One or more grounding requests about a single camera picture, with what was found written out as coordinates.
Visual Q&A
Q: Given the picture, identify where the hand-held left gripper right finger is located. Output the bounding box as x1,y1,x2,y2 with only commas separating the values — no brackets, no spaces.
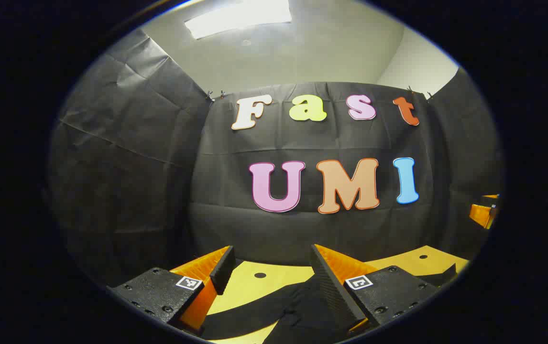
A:
310,244,442,335

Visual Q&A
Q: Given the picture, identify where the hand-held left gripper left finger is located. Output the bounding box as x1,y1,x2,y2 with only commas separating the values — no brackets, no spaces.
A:
107,246,237,336

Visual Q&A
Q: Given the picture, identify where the black buttoned garment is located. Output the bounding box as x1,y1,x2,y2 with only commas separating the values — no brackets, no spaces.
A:
201,277,351,344

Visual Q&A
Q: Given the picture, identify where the black backdrop cloth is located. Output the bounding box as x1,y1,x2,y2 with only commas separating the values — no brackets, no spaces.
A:
47,29,503,287

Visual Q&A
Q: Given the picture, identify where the white ceiling light panel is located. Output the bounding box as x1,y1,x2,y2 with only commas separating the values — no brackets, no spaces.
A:
184,0,293,40

